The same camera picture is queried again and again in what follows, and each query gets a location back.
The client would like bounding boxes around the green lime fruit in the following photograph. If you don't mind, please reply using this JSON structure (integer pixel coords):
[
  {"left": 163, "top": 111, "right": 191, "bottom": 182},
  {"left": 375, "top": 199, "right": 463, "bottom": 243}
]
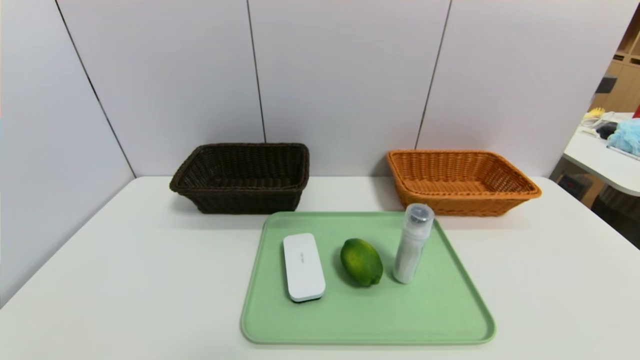
[{"left": 340, "top": 238, "right": 384, "bottom": 288}]

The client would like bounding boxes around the white side table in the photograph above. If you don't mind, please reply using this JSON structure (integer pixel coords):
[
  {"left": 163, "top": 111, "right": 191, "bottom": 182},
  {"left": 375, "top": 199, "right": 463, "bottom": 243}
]
[{"left": 563, "top": 112, "right": 640, "bottom": 197}]

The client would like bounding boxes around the orange wicker basket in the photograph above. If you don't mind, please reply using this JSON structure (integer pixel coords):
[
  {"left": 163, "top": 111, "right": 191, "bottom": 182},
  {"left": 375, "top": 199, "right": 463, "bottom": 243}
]
[{"left": 386, "top": 149, "right": 543, "bottom": 217}]

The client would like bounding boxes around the light green plastic tray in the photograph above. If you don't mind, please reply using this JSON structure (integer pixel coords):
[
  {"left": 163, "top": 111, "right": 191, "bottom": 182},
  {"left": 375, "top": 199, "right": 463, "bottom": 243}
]
[{"left": 240, "top": 211, "right": 497, "bottom": 346}]

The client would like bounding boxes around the white rectangular board eraser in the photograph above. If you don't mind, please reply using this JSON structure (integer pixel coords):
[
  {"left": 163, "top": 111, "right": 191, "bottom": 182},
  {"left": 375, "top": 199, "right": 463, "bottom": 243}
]
[{"left": 283, "top": 232, "right": 327, "bottom": 303}]

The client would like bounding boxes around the wooden shelf unit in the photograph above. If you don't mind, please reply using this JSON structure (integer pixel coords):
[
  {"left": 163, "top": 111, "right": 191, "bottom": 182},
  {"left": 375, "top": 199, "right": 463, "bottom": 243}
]
[{"left": 591, "top": 5, "right": 640, "bottom": 113}]

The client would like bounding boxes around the dark brown wicker basket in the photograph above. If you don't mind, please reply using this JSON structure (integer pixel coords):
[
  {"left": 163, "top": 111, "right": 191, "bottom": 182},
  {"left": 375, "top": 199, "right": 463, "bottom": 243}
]
[{"left": 169, "top": 143, "right": 310, "bottom": 215}]

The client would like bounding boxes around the wooden side table base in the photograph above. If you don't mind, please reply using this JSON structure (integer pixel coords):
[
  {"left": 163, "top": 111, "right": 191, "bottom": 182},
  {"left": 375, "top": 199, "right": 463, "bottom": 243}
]
[{"left": 550, "top": 159, "right": 606, "bottom": 208}]

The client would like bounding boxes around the clear bottle with white contents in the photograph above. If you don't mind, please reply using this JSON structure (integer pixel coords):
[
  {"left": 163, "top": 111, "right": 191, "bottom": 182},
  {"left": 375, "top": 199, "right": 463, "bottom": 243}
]
[{"left": 392, "top": 203, "right": 435, "bottom": 285}]

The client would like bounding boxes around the dark brown bin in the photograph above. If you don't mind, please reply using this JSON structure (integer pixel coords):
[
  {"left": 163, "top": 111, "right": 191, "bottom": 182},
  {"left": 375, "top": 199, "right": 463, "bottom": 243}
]
[{"left": 592, "top": 185, "right": 640, "bottom": 248}]

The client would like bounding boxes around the light blue fluffy cloth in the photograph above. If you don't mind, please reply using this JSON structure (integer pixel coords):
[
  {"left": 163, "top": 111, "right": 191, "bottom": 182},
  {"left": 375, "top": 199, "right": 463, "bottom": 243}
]
[{"left": 607, "top": 118, "right": 640, "bottom": 157}]

